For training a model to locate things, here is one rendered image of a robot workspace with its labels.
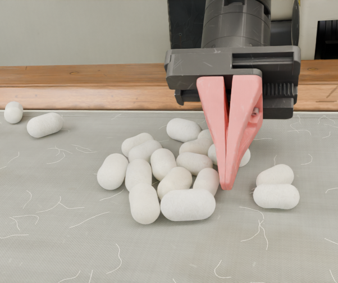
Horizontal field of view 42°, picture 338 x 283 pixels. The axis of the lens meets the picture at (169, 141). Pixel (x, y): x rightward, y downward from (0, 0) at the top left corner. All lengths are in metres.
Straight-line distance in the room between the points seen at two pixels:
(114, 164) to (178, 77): 0.09
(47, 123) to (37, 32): 2.13
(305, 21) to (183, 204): 0.65
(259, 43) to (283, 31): 0.85
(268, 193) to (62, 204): 0.16
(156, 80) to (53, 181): 0.20
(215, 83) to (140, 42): 2.12
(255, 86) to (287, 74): 0.05
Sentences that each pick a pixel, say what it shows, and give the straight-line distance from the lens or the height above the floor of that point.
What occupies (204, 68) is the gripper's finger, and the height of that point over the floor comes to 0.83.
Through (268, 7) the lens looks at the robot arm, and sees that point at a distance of 0.39.
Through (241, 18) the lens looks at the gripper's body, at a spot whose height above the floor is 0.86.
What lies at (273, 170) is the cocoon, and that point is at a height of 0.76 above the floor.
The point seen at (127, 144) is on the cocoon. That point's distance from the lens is 0.40.
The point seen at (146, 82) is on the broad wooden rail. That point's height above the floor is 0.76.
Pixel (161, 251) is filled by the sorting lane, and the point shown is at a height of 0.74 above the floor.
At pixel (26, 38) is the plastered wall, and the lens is 2.63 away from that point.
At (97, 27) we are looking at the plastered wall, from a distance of 2.47.
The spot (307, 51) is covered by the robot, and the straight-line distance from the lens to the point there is 0.93.
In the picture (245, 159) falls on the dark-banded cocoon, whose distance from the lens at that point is 0.37.
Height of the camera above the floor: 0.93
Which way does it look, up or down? 26 degrees down
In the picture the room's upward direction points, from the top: 5 degrees counter-clockwise
